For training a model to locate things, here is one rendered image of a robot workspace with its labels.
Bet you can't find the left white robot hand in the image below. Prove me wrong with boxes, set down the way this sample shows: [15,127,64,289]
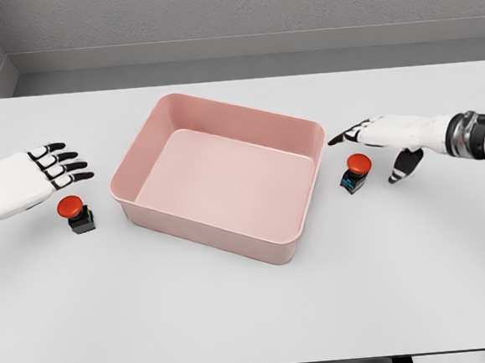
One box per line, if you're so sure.
[0,138,99,220]

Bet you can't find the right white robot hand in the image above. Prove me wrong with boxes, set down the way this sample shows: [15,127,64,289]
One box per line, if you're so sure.
[325,111,432,189]

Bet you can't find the pink plastic basket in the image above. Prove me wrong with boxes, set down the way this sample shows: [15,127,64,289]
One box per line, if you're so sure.
[101,81,336,280]

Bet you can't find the red button switch, blue-marked base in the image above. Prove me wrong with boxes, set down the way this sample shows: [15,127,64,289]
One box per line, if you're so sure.
[337,152,374,196]

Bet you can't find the red button switch, yellow-marked base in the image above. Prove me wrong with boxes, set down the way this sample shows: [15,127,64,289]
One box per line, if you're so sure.
[54,193,98,237]

